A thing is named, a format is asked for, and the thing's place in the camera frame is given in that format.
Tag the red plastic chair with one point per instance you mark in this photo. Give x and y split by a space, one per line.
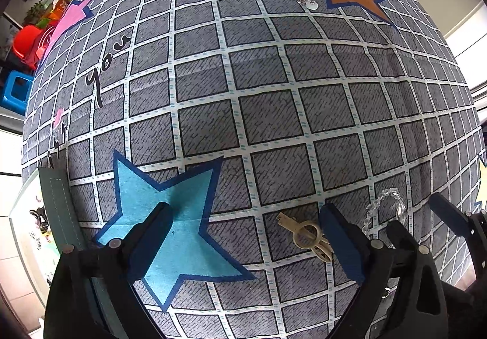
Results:
30 43

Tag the beige wooden hair clip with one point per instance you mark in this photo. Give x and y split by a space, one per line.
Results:
308 236

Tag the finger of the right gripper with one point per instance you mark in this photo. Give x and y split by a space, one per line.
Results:
405 251
453 218

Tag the white jewelry tray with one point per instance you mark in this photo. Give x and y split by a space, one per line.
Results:
73 216

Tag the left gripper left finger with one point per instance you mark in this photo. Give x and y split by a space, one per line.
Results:
145 239

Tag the grey checked star tablecloth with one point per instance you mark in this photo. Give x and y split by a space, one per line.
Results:
301 101

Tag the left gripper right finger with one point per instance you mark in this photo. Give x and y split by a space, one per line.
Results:
347 241

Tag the blue plastic stool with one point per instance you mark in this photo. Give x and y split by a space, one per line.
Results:
16 92

